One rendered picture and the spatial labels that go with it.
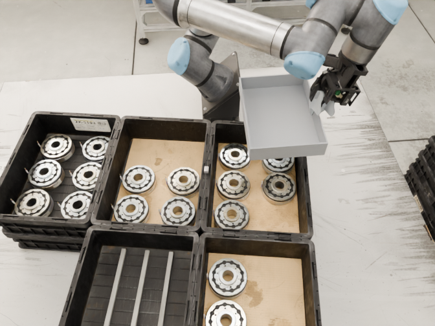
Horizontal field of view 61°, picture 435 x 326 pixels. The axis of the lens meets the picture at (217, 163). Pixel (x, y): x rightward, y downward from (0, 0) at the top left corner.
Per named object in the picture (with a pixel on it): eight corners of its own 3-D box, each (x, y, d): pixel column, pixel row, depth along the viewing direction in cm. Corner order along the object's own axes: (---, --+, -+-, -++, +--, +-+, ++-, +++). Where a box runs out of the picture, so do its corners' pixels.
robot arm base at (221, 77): (204, 83, 152) (186, 70, 146) (231, 61, 144) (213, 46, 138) (206, 108, 143) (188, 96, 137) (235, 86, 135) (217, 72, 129)
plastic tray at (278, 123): (239, 89, 113) (239, 77, 109) (303, 85, 113) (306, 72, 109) (249, 160, 97) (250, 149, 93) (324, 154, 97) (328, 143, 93)
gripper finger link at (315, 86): (305, 101, 98) (322, 76, 91) (304, 97, 98) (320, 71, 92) (321, 103, 99) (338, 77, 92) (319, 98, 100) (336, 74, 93)
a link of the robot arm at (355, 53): (344, 28, 83) (374, 32, 86) (334, 44, 87) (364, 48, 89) (356, 48, 79) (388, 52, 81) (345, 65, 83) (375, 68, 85)
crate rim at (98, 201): (123, 119, 123) (122, 114, 121) (211, 124, 122) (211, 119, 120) (90, 228, 100) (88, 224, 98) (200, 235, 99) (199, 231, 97)
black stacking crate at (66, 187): (46, 134, 132) (33, 112, 123) (128, 138, 131) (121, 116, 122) (1, 235, 109) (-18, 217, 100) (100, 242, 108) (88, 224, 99)
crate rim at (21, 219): (35, 115, 124) (33, 110, 122) (123, 119, 123) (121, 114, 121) (-16, 221, 101) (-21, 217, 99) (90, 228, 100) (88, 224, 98)
